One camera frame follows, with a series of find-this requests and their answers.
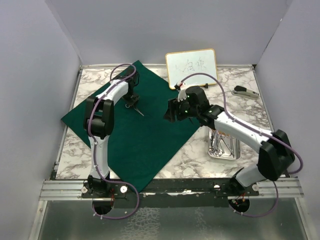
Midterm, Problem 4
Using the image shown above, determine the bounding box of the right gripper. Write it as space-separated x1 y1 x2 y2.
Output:
163 94 199 123

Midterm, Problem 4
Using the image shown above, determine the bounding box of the green surgical cloth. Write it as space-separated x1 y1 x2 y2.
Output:
60 60 212 193

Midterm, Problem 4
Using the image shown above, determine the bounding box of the steel hemostat clamp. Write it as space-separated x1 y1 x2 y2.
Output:
209 129 237 158

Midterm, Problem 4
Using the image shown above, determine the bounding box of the white board with frame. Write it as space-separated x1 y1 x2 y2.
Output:
165 48 218 90

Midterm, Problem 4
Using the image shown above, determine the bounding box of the stainless steel tray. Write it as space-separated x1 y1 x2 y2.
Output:
207 128 241 161

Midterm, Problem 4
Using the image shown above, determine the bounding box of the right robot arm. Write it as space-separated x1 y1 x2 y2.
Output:
163 86 295 196

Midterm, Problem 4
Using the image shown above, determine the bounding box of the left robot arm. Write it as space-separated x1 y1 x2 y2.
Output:
83 63 140 198

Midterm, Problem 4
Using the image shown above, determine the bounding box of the black grey stapler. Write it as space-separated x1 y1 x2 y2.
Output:
231 85 260 99

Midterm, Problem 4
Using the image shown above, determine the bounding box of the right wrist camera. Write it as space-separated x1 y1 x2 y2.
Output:
175 82 191 102

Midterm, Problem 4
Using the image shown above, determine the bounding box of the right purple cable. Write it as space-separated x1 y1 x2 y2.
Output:
178 72 306 218

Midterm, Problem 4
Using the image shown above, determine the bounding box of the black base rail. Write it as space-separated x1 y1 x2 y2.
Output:
81 178 259 209

